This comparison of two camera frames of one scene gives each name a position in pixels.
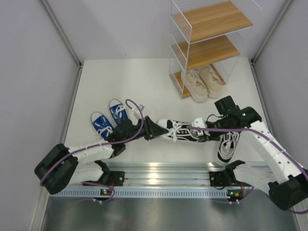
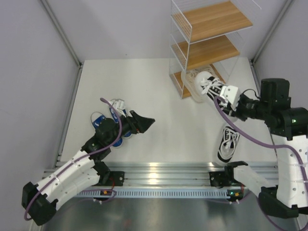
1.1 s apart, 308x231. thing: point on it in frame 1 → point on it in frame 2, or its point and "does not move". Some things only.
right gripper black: (210, 137) → (236, 113)
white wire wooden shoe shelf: (207, 32) does not move
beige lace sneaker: (212, 83) → (200, 76)
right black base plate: (220, 179) does not move
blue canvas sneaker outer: (102, 127) does not move
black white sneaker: (178, 130) → (211, 86)
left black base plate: (110, 178) does not move
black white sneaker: (228, 143) does not move
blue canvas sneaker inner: (118, 110) does not move
